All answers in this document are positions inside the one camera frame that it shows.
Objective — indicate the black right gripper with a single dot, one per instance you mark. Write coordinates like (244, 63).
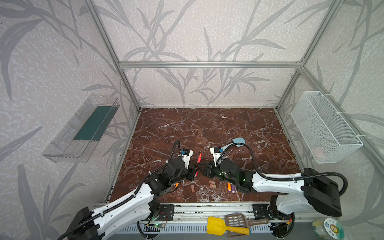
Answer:
(208, 171)

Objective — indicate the brown toy spatula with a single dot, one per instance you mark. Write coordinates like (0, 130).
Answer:
(239, 220)

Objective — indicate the yellow toy shovel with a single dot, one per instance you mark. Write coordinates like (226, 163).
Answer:
(217, 226)

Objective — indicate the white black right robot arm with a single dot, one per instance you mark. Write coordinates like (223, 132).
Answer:
(309, 190)

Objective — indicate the purple marker pen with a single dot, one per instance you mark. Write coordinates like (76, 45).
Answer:
(233, 188)

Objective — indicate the magenta marker pen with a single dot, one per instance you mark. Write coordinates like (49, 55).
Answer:
(198, 162)

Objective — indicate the green circuit board with wires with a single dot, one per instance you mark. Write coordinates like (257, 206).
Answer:
(155, 226)

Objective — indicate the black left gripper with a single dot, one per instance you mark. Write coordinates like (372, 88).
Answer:
(190, 172)

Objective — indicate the light blue toy shovel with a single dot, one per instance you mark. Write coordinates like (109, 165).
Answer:
(238, 141)

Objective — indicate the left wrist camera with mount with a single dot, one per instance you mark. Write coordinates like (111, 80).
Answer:
(186, 155)

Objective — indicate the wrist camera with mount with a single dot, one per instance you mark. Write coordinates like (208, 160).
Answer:
(186, 155)
(218, 154)

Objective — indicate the clear plastic wall tray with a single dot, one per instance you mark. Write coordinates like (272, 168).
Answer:
(78, 139)

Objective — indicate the white wire mesh basket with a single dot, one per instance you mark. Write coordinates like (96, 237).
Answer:
(326, 132)

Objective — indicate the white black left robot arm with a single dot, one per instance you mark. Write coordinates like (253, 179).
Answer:
(138, 205)

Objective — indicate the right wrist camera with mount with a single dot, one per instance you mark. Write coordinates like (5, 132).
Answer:
(218, 154)

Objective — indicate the aluminium cage frame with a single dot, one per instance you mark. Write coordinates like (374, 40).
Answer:
(344, 61)

